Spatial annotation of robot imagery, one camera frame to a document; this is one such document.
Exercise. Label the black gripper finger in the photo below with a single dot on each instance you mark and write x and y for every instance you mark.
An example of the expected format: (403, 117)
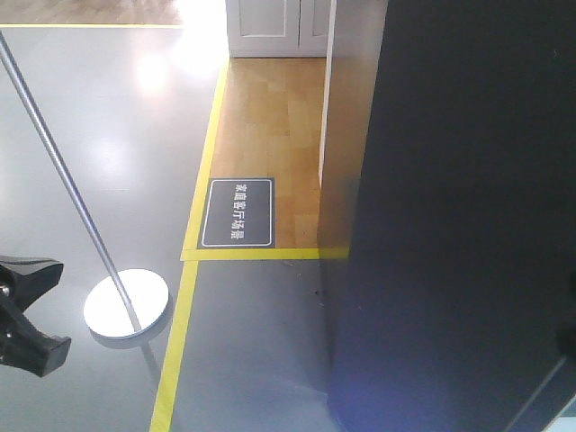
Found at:
(25, 280)
(25, 347)

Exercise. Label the dark grey refrigerator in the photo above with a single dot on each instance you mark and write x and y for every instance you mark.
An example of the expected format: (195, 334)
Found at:
(447, 222)

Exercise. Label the silver pole stand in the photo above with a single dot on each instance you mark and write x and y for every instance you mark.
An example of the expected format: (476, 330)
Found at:
(126, 303)

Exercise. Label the dark floor sign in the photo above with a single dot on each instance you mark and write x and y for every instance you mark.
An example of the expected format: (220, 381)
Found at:
(239, 213)

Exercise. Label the white cabinet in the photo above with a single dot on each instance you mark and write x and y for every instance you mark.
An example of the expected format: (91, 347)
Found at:
(264, 31)

